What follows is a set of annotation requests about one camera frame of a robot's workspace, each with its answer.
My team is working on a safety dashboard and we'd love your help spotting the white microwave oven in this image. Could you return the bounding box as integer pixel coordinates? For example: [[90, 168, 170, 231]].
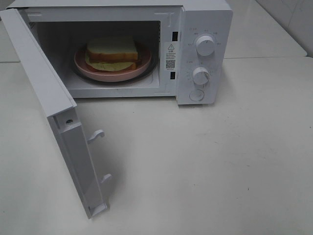
[[0, 0, 233, 109]]

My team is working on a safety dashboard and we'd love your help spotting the white warning label sticker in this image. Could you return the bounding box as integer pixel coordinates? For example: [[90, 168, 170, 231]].
[[164, 41, 179, 71]]

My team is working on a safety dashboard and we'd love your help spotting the white lower microwave knob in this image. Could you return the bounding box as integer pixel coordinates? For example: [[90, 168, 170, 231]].
[[192, 67, 209, 85]]

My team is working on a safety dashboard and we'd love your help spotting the toast sandwich with lettuce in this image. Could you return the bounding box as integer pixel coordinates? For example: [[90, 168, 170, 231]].
[[85, 36, 141, 72]]

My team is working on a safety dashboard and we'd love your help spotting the pink round plate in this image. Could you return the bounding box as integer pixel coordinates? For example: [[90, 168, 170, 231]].
[[73, 41, 152, 82]]

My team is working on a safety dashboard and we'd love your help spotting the white upper microwave knob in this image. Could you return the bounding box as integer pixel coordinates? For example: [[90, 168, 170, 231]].
[[196, 35, 215, 56]]

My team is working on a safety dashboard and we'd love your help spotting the round door release button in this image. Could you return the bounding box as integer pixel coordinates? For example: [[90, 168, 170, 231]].
[[189, 90, 204, 101]]

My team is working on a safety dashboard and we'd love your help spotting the white microwave knob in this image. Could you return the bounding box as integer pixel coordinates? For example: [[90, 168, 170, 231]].
[[196, 35, 215, 56], [192, 67, 209, 85]]

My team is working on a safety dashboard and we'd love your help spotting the glass microwave turntable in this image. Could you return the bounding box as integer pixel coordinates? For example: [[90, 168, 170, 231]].
[[70, 46, 157, 85]]

